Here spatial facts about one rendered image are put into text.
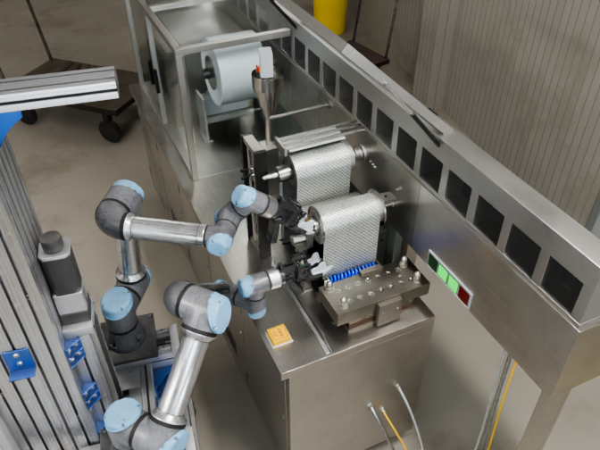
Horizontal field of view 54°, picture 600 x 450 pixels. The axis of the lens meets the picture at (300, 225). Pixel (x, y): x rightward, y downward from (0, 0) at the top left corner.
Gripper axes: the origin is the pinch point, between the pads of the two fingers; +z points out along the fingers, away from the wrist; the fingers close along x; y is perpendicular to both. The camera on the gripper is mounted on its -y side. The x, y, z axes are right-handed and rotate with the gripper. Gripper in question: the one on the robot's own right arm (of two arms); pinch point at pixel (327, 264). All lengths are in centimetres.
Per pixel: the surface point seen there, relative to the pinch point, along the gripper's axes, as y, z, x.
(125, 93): -76, -22, 330
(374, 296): -6.1, 11.3, -17.5
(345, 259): 0.1, 7.6, -0.3
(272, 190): -16, 8, 73
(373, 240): 5.2, 19.9, -0.3
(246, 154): 26, -13, 47
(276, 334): -16.6, -26.1, -10.3
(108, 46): -110, -7, 520
